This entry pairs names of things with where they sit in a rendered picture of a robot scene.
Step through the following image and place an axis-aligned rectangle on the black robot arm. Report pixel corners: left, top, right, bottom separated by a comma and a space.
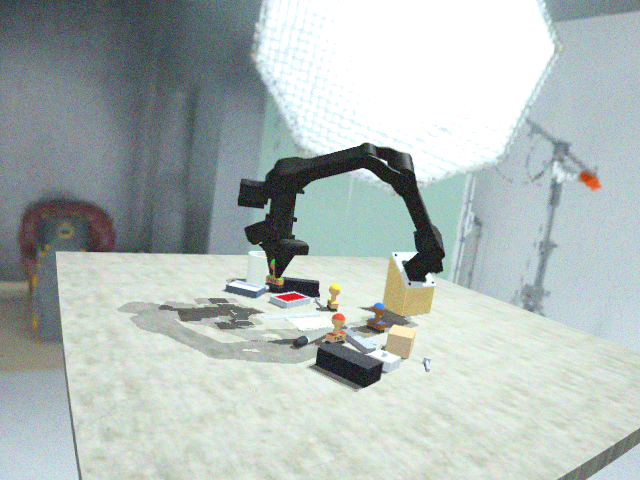
238, 142, 445, 282

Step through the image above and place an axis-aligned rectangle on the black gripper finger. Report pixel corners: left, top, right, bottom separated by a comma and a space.
270, 250, 295, 279
258, 244, 277, 276

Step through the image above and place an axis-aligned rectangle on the white cylinder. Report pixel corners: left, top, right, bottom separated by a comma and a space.
293, 325, 331, 348

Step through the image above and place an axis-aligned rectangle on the white inspection card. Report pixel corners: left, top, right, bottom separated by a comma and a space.
285, 316, 334, 331

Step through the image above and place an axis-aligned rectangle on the red ink pad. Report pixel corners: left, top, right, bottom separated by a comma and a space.
269, 292, 311, 309

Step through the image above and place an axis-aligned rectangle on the white mug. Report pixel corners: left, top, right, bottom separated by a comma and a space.
247, 251, 269, 287

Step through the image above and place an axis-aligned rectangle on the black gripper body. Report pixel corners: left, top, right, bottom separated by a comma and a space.
261, 210, 309, 255

